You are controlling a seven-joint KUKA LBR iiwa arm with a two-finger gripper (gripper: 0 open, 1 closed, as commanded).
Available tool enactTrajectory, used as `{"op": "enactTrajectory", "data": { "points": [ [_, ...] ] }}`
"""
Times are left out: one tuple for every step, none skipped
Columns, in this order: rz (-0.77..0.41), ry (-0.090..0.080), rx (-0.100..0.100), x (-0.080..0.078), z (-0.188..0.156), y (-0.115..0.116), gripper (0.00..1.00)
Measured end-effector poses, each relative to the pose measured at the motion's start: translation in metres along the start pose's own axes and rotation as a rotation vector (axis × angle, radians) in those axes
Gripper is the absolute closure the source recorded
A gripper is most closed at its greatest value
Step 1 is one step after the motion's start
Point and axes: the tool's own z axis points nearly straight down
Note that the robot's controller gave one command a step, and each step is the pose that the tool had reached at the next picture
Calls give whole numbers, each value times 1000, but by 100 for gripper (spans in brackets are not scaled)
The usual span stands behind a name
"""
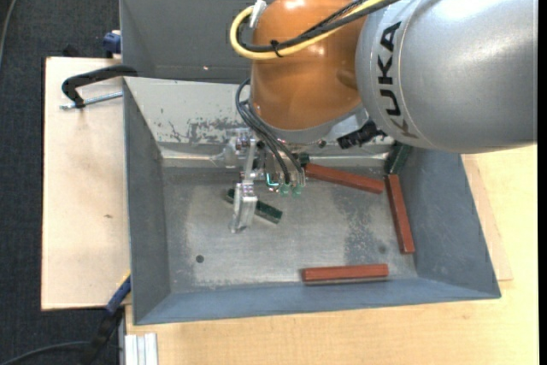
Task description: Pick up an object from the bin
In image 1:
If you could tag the black cylinder on white bracket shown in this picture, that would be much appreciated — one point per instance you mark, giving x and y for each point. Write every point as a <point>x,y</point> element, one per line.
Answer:
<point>357,137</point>

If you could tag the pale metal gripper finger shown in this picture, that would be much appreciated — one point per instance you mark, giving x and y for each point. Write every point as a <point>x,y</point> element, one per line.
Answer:
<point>237,218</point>
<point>251,205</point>

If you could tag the red-brown flat block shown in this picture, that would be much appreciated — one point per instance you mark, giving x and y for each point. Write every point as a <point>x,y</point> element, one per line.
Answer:
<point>344,178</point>
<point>345,272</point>
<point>400,214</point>

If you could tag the dark green flat block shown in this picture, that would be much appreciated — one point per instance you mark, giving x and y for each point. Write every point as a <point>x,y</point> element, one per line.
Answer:
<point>268,211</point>
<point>399,160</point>

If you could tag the grey metal bin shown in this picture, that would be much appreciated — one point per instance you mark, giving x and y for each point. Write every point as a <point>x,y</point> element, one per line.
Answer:
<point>273,252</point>

